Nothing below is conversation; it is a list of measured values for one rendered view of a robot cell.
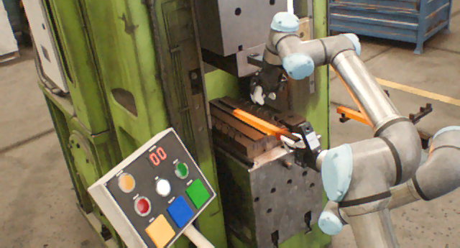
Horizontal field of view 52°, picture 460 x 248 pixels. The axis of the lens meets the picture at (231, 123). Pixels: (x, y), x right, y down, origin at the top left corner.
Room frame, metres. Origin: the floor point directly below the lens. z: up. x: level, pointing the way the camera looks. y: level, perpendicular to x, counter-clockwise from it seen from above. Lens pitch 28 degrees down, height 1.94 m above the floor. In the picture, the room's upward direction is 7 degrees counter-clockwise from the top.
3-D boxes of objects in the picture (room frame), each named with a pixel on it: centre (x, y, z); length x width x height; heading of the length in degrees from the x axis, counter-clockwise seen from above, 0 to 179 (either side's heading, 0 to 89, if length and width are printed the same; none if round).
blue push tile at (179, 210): (1.19, 0.20, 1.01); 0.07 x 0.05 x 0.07; 147
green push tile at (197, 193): (1.27, 0.14, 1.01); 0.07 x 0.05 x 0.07; 147
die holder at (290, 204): (1.84, -0.06, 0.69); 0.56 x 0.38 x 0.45; 32
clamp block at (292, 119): (1.77, -0.25, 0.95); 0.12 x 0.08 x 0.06; 32
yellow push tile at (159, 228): (1.10, 0.25, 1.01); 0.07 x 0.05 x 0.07; 147
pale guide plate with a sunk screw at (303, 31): (1.90, -0.33, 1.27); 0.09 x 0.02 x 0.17; 122
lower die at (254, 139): (1.80, -0.02, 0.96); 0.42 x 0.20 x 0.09; 32
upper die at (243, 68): (1.80, -0.02, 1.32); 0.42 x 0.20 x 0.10; 32
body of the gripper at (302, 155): (1.44, -0.27, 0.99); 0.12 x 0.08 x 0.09; 32
